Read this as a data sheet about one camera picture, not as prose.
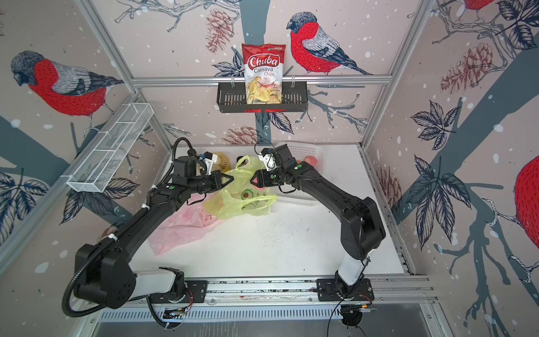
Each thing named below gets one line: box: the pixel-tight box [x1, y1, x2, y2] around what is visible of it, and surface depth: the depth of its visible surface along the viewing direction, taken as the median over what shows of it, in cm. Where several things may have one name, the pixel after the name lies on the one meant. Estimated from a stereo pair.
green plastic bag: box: [203, 155, 278, 220], surface depth 79 cm
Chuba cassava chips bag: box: [241, 43, 287, 105], surface depth 87 cm
